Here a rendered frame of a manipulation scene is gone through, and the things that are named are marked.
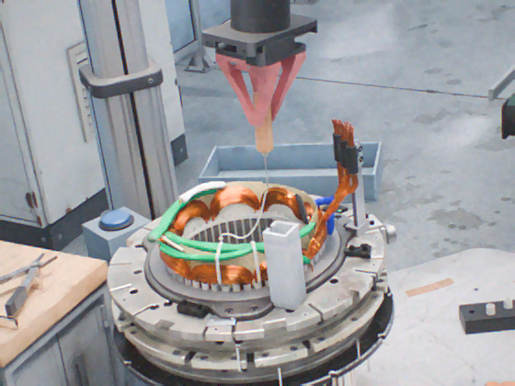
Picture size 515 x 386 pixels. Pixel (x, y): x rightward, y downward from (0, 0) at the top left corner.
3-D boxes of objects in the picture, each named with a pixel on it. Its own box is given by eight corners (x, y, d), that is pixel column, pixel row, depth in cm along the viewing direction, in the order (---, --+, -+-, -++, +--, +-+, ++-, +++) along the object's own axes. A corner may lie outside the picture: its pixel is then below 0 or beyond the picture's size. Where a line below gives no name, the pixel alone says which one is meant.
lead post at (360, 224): (370, 228, 130) (363, 138, 125) (358, 238, 128) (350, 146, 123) (358, 225, 131) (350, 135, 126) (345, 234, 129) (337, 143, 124)
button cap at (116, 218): (136, 220, 152) (134, 213, 151) (111, 231, 150) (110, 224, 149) (120, 211, 155) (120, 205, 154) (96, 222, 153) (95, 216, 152)
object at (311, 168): (393, 308, 171) (382, 141, 159) (388, 349, 162) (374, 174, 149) (237, 307, 177) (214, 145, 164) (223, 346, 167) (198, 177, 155)
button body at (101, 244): (177, 372, 163) (151, 221, 151) (138, 393, 159) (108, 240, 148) (151, 353, 168) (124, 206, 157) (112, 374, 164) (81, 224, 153)
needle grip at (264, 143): (272, 153, 110) (268, 96, 107) (255, 153, 110) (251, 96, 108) (274, 147, 111) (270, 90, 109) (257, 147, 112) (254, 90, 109)
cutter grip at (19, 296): (13, 316, 124) (10, 304, 124) (6, 316, 124) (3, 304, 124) (28, 297, 128) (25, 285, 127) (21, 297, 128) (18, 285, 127)
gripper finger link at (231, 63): (314, 119, 110) (314, 28, 106) (268, 140, 105) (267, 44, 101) (261, 105, 114) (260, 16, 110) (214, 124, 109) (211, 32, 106)
